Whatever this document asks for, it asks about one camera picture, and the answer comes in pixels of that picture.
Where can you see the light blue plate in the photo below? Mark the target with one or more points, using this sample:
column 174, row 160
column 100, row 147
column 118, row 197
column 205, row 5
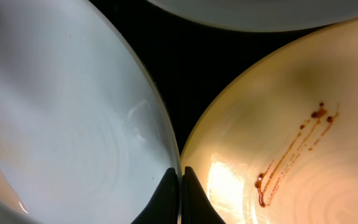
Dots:
column 262, row 15
column 84, row 134

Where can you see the light blue plate top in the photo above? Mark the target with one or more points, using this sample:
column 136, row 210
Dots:
column 262, row 15

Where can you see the light blue plate front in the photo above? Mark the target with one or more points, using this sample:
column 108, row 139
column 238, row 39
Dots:
column 84, row 134

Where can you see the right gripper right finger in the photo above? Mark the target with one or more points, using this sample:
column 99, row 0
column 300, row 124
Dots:
column 195, row 206

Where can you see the yellow plate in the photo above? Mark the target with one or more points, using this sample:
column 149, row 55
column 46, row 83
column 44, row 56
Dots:
column 280, row 143

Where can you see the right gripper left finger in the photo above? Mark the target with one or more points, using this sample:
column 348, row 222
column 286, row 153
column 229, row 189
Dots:
column 163, row 206

